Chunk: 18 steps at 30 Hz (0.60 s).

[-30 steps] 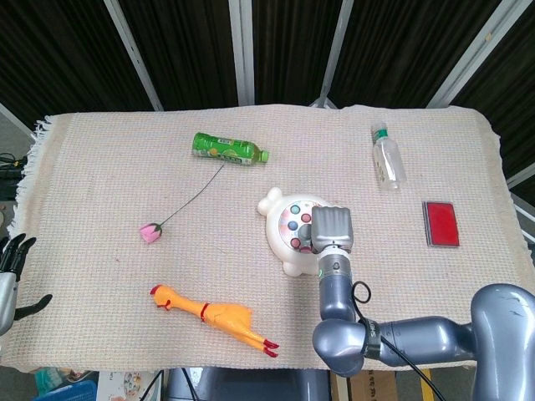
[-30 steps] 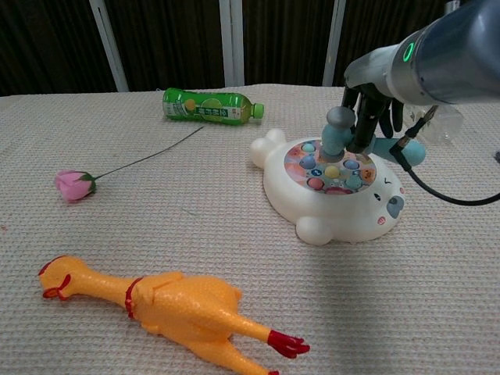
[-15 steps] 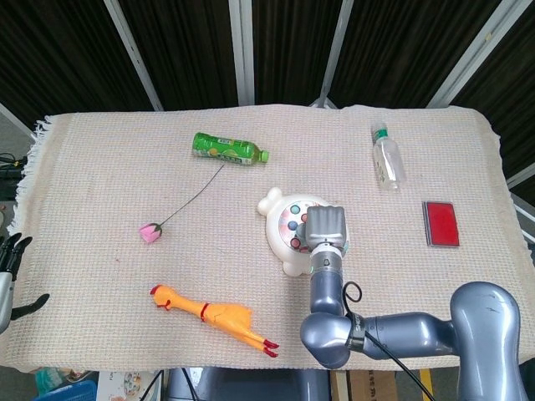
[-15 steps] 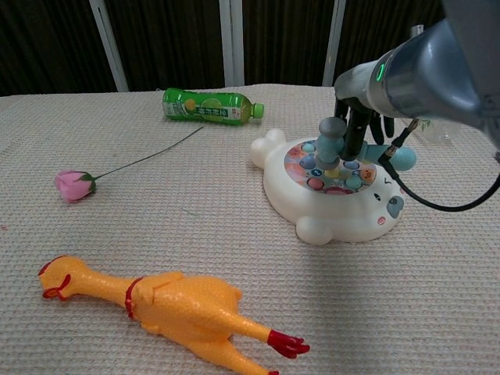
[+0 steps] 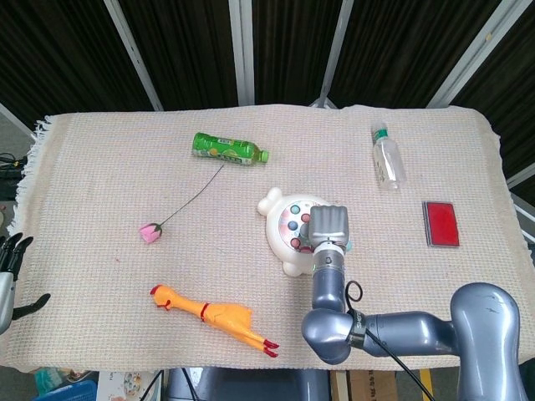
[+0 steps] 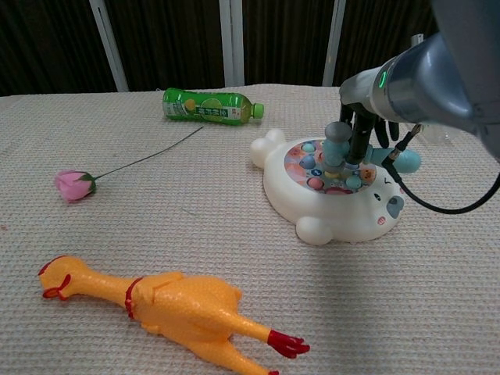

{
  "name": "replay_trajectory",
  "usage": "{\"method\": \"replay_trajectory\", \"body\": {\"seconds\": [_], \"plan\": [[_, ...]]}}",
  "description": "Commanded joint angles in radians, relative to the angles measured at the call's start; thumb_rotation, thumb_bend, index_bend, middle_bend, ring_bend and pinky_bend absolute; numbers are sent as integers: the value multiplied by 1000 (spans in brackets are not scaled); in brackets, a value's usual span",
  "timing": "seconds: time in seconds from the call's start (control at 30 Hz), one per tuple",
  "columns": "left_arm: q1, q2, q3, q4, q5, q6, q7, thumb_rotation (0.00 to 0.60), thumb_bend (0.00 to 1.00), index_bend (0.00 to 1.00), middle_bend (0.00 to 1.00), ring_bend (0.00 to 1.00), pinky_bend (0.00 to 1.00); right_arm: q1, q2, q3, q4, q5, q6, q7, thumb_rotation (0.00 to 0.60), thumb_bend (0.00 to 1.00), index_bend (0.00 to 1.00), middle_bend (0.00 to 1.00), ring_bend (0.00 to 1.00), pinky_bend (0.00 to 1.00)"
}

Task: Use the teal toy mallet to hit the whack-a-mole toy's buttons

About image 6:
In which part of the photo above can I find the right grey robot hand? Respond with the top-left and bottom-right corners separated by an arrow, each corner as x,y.
338,66 -> 402,165

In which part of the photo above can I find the teal toy hammer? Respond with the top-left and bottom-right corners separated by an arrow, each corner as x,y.
320,121 -> 422,176

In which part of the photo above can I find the white seal-shaped whack-a-mole toy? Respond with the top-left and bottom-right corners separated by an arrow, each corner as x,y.
250,128 -> 406,246

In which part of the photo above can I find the green tea bottle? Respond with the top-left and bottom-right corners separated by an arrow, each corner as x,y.
162,87 -> 266,127

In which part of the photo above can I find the dark curtain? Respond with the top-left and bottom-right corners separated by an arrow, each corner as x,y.
0,0 -> 438,97

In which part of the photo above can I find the beige woven tablecloth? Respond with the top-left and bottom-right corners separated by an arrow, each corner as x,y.
0,83 -> 500,375

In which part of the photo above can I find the yellow rubber chicken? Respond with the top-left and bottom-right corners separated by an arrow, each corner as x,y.
37,254 -> 311,375

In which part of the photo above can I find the pink artificial rose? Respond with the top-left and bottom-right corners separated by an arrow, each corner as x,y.
54,125 -> 205,203

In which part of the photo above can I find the white frame post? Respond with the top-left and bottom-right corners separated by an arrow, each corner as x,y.
322,0 -> 347,88
88,0 -> 130,93
218,0 -> 245,88

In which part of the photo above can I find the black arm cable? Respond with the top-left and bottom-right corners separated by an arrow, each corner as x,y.
380,123 -> 500,215

